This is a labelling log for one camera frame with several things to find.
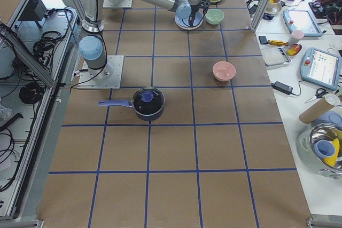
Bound green bowl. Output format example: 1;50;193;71
205;9;224;25

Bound kitchen scale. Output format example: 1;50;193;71
261;47;291;68

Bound far teach pendant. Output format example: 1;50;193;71
282;10;323;37

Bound pink cup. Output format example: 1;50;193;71
288;29;305;46

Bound blue saucepan with lid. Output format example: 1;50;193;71
98;87;165;121

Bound near teach pendant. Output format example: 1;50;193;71
300;47;341;90

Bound steel mixing bowl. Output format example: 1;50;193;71
309;123;341;179

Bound black power adapter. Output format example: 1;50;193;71
271;81;293;95

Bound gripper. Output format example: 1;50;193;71
189;0;210;27

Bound blue plate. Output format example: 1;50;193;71
175;12;203;27

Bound yellow screwdriver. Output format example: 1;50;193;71
267;40;289;46

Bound cream bowl with toys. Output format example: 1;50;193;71
265;0;281;14

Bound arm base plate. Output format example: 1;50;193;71
76;55;125;90
103;0;133;9

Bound orange yellow toy fruit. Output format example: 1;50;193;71
286;44;302;56

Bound cream plate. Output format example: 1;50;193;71
176;23;202;30

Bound blue cup in bowl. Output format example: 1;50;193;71
315;140;336;159

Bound cardboard tube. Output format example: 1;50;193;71
299;93;340;124

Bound pink bowl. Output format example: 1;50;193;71
212;61;236;82

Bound teach pendant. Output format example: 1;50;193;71
282;10;323;37
300;47;341;90

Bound scissors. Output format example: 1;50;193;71
305;88;329;103

